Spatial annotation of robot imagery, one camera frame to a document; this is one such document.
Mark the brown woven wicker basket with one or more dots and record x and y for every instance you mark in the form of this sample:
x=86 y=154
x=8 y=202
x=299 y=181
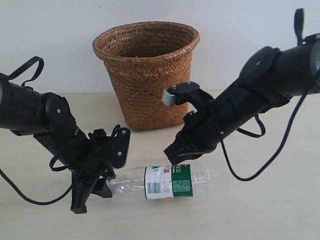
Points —
x=142 y=59

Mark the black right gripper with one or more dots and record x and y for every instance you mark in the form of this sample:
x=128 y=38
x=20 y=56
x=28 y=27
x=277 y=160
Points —
x=198 y=136

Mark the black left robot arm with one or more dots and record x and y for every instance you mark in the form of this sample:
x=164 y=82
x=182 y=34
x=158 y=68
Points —
x=48 y=119

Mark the clear plastic bottle green label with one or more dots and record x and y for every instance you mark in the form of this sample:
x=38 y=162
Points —
x=161 y=182

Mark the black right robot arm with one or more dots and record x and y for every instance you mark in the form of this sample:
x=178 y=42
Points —
x=269 y=79

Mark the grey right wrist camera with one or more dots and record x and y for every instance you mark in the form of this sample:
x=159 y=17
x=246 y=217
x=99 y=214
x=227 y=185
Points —
x=186 y=92

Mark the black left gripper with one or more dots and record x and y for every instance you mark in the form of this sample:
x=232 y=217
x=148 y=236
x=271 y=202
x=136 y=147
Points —
x=85 y=156

